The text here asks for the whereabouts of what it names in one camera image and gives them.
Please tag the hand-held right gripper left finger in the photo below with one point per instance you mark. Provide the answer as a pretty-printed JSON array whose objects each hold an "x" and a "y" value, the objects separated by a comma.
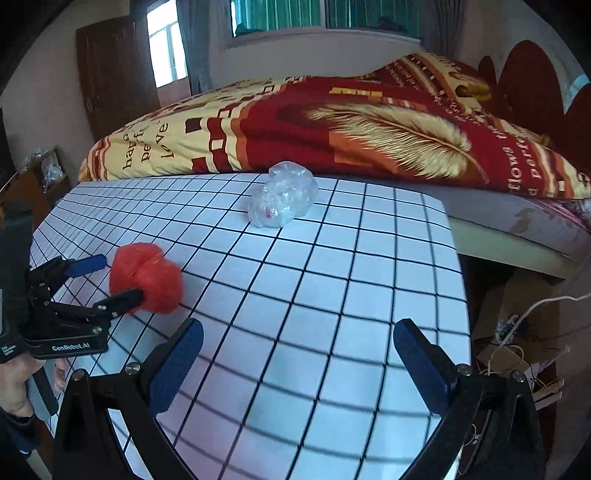
[{"x": 178, "y": 364}]

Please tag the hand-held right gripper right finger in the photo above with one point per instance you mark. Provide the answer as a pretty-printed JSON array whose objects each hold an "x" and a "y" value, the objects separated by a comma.
[{"x": 425, "y": 364}]

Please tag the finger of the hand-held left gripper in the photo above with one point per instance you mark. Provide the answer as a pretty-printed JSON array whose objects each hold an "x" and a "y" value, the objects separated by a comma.
[
  {"x": 87, "y": 265},
  {"x": 124, "y": 299}
]

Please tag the red plastic bag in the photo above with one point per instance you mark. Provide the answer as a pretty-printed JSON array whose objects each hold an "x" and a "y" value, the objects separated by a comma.
[{"x": 147, "y": 272}]

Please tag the person's left forearm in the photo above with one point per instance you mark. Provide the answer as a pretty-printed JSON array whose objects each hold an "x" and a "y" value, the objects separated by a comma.
[{"x": 18, "y": 434}]

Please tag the person's left hand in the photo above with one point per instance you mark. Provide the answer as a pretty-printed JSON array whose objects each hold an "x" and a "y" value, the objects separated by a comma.
[{"x": 14, "y": 390}]

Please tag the small cardboard box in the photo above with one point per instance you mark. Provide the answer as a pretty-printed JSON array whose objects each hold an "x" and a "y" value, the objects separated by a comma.
[{"x": 505, "y": 362}]

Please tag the wooden side cabinet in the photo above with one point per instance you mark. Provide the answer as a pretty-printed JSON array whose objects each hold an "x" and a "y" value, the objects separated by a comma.
[{"x": 46, "y": 177}]

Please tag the white power strip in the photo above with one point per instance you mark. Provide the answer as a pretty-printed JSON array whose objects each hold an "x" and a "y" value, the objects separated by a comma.
[{"x": 547, "y": 392}]

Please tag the white grid tablecloth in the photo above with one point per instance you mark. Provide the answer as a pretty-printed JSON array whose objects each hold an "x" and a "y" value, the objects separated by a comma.
[{"x": 300, "y": 300}]

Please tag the grey mattress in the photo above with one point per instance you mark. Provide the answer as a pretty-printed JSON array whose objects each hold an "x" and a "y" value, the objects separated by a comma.
[{"x": 531, "y": 217}]

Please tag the clear crumpled plastic bag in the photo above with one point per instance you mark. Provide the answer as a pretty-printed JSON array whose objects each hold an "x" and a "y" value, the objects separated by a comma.
[{"x": 281, "y": 198}]

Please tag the dark wooden door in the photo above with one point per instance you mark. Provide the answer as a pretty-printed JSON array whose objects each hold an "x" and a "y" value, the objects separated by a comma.
[{"x": 115, "y": 78}]

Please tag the small side window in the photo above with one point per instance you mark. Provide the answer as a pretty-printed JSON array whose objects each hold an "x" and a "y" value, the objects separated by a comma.
[{"x": 166, "y": 50}]

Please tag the grey blue curtain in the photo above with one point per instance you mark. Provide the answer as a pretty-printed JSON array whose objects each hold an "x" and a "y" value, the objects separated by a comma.
[
  {"x": 196, "y": 46},
  {"x": 452, "y": 27}
]

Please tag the red printed blanket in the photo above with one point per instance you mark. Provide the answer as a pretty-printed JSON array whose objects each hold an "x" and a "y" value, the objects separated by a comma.
[{"x": 323, "y": 129}]

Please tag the dark red headboard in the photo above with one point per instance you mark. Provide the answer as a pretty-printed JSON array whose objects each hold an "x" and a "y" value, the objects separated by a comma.
[{"x": 531, "y": 78}]

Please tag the wide green window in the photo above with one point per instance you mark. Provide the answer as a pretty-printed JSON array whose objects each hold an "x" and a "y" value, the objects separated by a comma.
[{"x": 323, "y": 14}]

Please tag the white bed frame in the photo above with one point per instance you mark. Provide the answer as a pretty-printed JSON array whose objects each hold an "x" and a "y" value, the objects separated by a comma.
[{"x": 498, "y": 249}]

